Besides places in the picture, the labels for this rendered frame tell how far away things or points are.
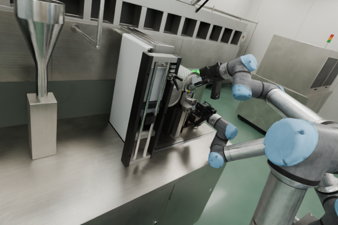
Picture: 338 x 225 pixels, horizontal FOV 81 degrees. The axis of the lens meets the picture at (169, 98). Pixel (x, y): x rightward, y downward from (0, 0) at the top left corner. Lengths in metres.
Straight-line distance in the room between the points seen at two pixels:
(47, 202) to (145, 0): 1.02
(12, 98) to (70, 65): 0.29
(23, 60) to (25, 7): 0.38
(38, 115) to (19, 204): 0.31
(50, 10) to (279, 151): 0.75
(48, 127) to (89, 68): 0.39
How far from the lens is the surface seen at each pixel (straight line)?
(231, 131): 1.06
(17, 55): 1.08
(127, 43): 1.01
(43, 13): 0.75
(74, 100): 1.22
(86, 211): 0.85
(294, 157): 0.52
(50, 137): 0.98
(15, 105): 1.18
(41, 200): 0.90
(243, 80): 0.86
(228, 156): 1.00
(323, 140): 0.55
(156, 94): 0.86
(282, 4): 5.93
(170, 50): 0.91
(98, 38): 0.80
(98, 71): 1.18
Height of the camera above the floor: 1.61
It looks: 24 degrees down
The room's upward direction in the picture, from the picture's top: 16 degrees clockwise
